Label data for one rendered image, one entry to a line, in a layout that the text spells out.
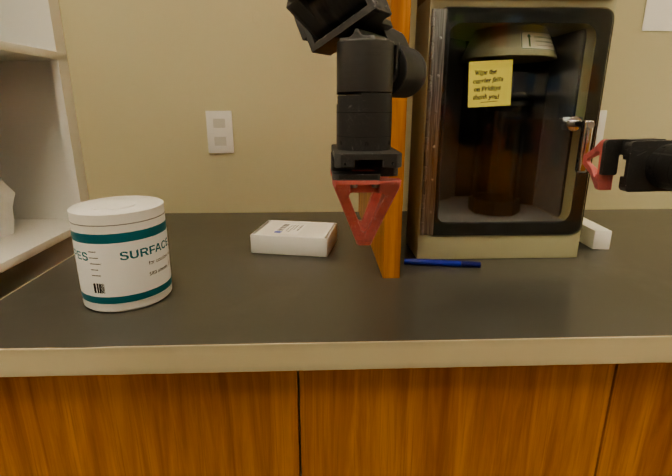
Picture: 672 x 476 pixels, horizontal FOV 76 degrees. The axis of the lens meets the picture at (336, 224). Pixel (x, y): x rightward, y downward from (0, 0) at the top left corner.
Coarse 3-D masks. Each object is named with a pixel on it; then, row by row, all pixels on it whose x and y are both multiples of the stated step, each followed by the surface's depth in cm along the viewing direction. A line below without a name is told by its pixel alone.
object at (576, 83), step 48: (480, 48) 73; (528, 48) 74; (576, 48) 74; (528, 96) 76; (576, 96) 76; (480, 144) 78; (528, 144) 78; (576, 144) 78; (480, 192) 80; (528, 192) 80; (576, 192) 81
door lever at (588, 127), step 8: (568, 120) 77; (576, 120) 76; (584, 120) 73; (592, 120) 73; (568, 128) 77; (576, 128) 77; (584, 128) 73; (592, 128) 73; (584, 136) 73; (584, 144) 73; (584, 152) 74; (576, 160) 75; (576, 168) 75; (584, 168) 74
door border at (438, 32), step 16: (432, 32) 72; (432, 64) 74; (432, 80) 75; (432, 96) 75; (432, 112) 76; (432, 128) 77; (432, 144) 77; (432, 160) 78; (432, 176) 79; (432, 192) 80; (432, 208) 81; (432, 224) 81
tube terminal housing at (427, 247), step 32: (448, 0) 72; (480, 0) 73; (512, 0) 73; (544, 0) 73; (576, 0) 73; (608, 0) 73; (416, 32) 83; (416, 96) 83; (416, 128) 84; (416, 160) 84; (416, 192) 84; (416, 224) 84; (416, 256) 85; (448, 256) 85; (480, 256) 85; (512, 256) 85; (544, 256) 85; (576, 256) 86
